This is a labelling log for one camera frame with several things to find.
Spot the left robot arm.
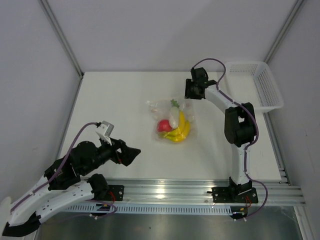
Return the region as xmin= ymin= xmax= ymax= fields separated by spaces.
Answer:
xmin=2 ymin=139 xmax=141 ymax=237

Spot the white radish with leaves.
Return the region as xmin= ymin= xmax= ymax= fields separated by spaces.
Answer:
xmin=168 ymin=99 xmax=180 ymax=129

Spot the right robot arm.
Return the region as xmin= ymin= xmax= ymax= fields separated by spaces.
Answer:
xmin=185 ymin=67 xmax=259 ymax=202

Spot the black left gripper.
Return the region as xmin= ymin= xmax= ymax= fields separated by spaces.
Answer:
xmin=82 ymin=134 xmax=141 ymax=175

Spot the white slotted cable duct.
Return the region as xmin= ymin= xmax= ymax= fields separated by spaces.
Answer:
xmin=62 ymin=202 xmax=232 ymax=216

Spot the aluminium frame rail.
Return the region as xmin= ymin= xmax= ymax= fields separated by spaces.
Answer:
xmin=106 ymin=178 xmax=306 ymax=207

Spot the clear zip top bag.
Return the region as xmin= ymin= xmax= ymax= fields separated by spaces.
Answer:
xmin=146 ymin=97 xmax=198 ymax=144

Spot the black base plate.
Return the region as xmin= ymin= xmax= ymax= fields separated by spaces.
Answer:
xmin=102 ymin=185 xmax=125 ymax=202
xmin=206 ymin=186 xmax=259 ymax=204

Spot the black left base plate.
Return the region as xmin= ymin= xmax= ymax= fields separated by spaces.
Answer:
xmin=102 ymin=185 xmax=125 ymax=202

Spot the red tomato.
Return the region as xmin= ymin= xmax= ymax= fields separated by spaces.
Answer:
xmin=156 ymin=119 xmax=172 ymax=133

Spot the white perforated plastic basket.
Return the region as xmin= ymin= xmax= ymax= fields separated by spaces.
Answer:
xmin=224 ymin=61 xmax=284 ymax=113

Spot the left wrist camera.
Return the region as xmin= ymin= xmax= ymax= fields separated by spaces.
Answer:
xmin=95 ymin=121 xmax=114 ymax=145

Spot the yellow banana bunch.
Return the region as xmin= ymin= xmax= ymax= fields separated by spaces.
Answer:
xmin=158 ymin=111 xmax=191 ymax=143

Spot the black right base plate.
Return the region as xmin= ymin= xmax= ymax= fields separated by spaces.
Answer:
xmin=206 ymin=186 xmax=259 ymax=204

